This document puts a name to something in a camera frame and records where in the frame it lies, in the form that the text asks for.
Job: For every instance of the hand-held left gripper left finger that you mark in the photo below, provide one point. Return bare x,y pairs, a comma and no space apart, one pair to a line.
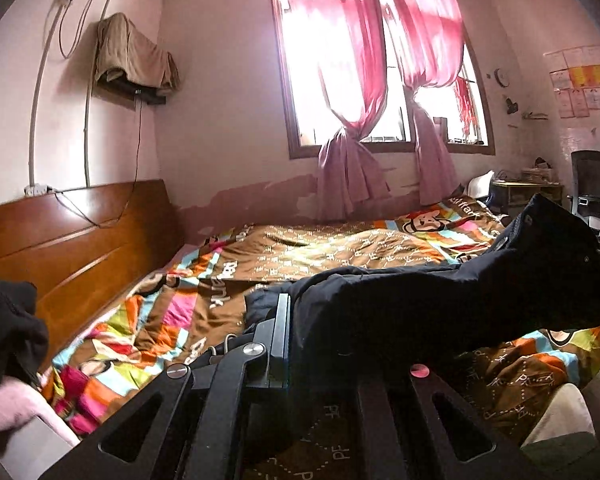
280,340

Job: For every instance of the black wall shelf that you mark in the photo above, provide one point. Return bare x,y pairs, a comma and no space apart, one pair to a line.
150,96

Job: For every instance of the cluttered desk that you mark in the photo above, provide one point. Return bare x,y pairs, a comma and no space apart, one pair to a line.
524,194

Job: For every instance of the wooden headboard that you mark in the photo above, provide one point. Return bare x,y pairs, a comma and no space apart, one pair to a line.
80,240

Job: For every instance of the white chair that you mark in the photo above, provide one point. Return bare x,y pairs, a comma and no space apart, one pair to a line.
482,182

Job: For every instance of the colourful printed blanket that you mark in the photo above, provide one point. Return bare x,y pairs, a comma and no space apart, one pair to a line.
330,250

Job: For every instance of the pink fluffy cloth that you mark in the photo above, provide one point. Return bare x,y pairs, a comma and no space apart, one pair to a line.
5,405

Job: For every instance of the white power strip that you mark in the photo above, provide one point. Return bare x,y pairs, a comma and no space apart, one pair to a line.
37,190

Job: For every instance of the white wall pipe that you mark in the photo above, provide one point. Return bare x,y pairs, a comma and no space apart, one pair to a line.
36,110
87,125

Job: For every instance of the stack of papers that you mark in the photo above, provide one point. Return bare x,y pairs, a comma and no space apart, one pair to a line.
538,172

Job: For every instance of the group of wall certificates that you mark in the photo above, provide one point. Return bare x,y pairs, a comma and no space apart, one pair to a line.
584,82

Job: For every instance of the pink tied curtain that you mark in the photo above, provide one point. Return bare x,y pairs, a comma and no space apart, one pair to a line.
434,160
350,175

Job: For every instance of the black cloth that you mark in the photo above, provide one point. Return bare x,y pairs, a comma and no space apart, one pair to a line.
10,330

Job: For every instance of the red hanging decoration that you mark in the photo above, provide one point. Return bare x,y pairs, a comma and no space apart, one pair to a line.
463,105

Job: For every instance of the white bed sheet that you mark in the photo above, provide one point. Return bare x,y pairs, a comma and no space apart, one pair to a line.
559,410

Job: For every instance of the round wall clock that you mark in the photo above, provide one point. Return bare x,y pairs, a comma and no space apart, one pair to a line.
502,77

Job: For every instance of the black mesh office chair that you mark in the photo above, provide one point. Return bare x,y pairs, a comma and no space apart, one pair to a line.
594,180

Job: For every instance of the wooden framed window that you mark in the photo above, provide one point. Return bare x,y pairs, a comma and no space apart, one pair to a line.
305,85

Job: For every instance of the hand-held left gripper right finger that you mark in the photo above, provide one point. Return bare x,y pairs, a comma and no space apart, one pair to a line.
379,410

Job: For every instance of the navy padded jacket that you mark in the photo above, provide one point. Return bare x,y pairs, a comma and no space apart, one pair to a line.
429,305

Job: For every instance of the beige cloth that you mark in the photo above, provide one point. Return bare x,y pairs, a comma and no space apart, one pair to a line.
130,50

